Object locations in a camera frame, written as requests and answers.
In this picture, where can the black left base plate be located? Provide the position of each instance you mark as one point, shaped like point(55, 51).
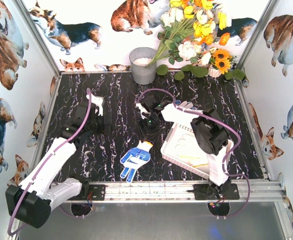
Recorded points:
point(96, 192)

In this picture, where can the white perforated storage basket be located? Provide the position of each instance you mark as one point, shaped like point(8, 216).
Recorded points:
point(169, 152)

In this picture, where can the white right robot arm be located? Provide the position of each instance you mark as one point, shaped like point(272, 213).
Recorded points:
point(211, 137)

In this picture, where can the aluminium front rail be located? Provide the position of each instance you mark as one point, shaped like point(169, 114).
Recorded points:
point(155, 191)

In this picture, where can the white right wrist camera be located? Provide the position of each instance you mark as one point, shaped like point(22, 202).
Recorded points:
point(143, 112)

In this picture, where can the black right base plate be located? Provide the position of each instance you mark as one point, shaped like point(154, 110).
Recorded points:
point(208, 192)

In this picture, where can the white glove orange cuff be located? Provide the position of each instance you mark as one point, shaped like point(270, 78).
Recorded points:
point(187, 146)

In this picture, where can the grey metal bucket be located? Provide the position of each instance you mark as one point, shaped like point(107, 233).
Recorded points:
point(143, 67)

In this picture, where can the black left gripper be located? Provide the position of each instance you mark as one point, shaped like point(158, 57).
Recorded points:
point(106, 117)

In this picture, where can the artificial flower bouquet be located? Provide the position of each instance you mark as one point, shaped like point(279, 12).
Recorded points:
point(189, 28)

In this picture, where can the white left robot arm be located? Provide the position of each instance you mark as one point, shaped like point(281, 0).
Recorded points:
point(33, 200)

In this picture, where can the orange dotted white glove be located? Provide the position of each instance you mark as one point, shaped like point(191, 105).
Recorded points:
point(194, 161)

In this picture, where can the blue dotted glove peace sign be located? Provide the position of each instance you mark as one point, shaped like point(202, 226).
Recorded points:
point(135, 158)

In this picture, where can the sunflower pot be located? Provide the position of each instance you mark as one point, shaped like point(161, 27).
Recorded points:
point(220, 63)

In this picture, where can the blue dotted glove orange cuff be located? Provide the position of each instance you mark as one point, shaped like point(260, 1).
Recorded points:
point(185, 105)

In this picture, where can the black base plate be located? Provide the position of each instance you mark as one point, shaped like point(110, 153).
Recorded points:
point(96, 192)
point(208, 192)

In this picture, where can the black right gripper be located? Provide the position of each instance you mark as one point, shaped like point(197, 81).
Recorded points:
point(147, 124)

